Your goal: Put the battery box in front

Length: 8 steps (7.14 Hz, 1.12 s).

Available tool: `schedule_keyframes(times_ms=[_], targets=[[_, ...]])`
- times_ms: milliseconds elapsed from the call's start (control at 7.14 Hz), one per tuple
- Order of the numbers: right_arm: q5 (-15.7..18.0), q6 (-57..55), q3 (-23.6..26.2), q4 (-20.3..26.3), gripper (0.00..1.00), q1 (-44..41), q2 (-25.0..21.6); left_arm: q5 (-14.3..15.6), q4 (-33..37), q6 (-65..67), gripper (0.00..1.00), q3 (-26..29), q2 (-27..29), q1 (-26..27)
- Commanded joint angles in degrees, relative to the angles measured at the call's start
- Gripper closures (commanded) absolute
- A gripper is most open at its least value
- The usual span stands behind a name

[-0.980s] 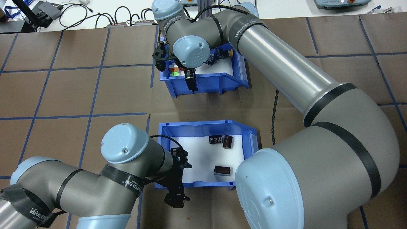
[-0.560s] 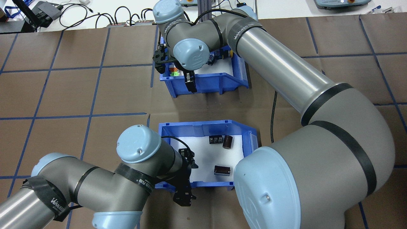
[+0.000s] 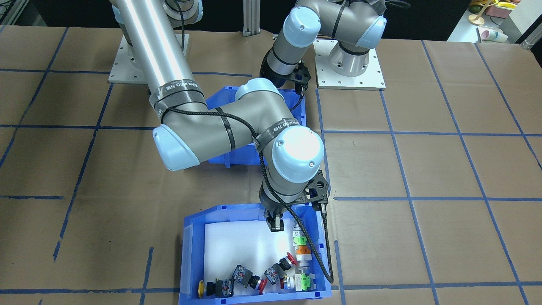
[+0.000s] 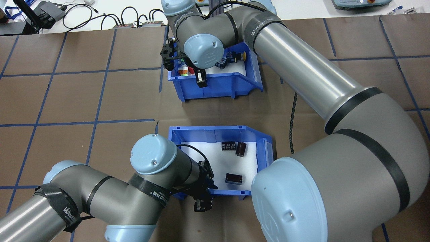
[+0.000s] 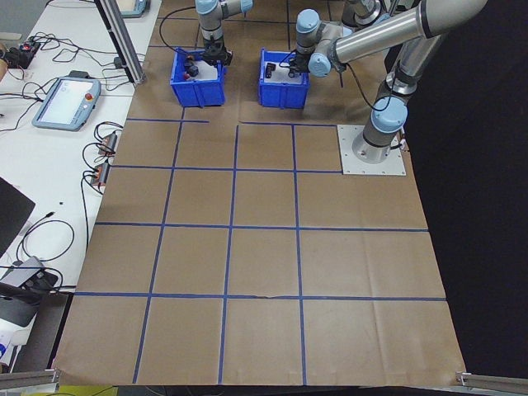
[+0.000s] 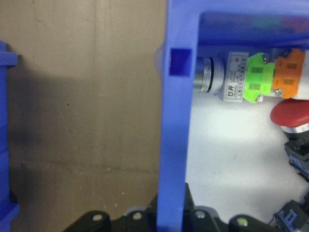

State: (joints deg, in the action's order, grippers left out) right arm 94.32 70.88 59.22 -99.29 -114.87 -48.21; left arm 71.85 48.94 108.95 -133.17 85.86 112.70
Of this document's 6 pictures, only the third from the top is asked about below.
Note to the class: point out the blue battery storage bin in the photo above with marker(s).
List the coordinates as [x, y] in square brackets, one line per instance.
[237, 159]

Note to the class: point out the blue button storage bin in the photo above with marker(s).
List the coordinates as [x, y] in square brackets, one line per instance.
[190, 275]

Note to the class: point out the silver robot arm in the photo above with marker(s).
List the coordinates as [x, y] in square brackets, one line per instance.
[351, 25]
[161, 51]

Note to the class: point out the white foam liner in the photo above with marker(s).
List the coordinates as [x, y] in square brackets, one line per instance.
[237, 245]

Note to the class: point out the wooden stand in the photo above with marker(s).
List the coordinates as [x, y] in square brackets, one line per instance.
[477, 17]

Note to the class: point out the white patterned cup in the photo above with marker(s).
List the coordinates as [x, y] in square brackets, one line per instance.
[493, 34]

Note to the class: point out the pink tray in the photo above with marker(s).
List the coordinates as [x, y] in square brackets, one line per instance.
[499, 8]

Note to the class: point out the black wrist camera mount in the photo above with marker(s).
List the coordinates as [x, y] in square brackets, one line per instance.
[316, 190]
[302, 76]

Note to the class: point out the green block switch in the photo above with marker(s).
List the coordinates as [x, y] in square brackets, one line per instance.
[300, 240]

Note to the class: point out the red mushroom button switch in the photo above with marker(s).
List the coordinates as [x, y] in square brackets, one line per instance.
[291, 259]

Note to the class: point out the white square base plate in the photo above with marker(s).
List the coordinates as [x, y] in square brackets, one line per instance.
[123, 70]
[326, 78]

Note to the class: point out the red flat button switch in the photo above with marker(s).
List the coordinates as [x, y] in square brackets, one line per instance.
[273, 274]

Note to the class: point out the black push button switch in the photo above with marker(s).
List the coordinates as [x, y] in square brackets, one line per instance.
[241, 275]

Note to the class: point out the white and green switch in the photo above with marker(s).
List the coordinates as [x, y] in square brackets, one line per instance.
[302, 283]

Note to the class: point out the silver V-frame bar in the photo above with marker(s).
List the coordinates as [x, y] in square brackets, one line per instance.
[251, 17]

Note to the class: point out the yellow push button switch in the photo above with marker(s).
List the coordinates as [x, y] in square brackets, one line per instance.
[220, 288]

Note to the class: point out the aluminium corner rail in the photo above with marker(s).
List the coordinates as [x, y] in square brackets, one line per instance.
[532, 40]

